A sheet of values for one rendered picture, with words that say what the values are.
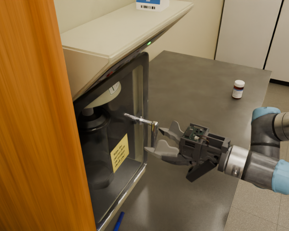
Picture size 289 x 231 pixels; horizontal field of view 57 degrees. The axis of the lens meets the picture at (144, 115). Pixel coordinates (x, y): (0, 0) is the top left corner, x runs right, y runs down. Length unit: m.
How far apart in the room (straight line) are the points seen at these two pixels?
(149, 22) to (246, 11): 3.05
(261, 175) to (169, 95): 0.79
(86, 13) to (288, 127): 0.54
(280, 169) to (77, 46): 0.50
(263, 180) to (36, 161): 0.49
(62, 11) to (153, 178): 0.65
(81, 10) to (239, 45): 3.22
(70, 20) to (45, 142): 0.19
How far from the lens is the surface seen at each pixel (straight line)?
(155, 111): 1.23
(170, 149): 0.70
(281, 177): 0.68
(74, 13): 0.46
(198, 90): 1.43
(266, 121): 0.78
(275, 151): 0.79
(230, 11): 3.52
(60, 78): 0.32
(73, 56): 0.38
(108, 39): 0.40
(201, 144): 0.68
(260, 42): 3.56
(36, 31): 0.28
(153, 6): 0.54
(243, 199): 2.18
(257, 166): 0.67
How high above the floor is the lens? 1.64
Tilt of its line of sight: 36 degrees down
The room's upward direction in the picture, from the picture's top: straight up
